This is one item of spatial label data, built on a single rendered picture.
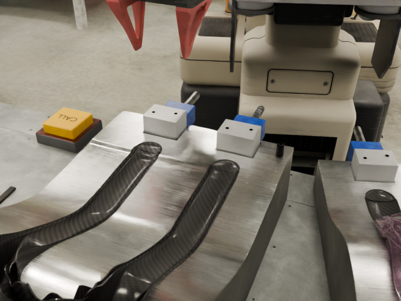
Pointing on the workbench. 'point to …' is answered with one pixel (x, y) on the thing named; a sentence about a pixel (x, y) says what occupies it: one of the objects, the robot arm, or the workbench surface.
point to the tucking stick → (6, 193)
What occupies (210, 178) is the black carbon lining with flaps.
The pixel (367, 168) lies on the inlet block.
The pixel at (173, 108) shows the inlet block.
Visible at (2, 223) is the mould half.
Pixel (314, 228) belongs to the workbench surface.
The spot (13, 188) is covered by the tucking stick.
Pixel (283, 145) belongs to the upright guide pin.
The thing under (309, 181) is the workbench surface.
